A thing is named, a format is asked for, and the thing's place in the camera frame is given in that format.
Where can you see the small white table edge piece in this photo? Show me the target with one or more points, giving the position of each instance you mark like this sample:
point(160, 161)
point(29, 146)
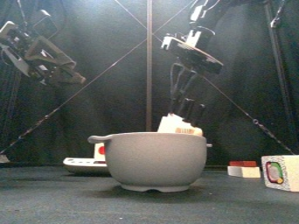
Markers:
point(3, 159)

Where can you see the white toy kitchen scale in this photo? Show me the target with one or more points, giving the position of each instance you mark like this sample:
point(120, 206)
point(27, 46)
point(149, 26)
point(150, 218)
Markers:
point(86, 164)

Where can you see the red white nigiri sushi toy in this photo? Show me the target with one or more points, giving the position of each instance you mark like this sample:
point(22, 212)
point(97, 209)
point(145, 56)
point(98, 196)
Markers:
point(244, 169)

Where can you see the green white carton box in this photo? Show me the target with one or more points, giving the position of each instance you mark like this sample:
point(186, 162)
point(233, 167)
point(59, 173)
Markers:
point(281, 173)

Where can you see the black side frame post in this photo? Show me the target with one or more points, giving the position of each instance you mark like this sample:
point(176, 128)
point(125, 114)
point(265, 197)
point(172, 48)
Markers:
point(282, 73)

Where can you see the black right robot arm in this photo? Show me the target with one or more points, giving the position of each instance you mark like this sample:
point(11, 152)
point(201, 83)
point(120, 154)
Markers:
point(206, 17)

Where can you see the grey mixing bowl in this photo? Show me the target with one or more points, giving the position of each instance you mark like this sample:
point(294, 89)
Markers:
point(156, 160)

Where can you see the vertical metal frame pole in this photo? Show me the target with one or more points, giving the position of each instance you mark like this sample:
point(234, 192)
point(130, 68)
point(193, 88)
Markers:
point(149, 73)

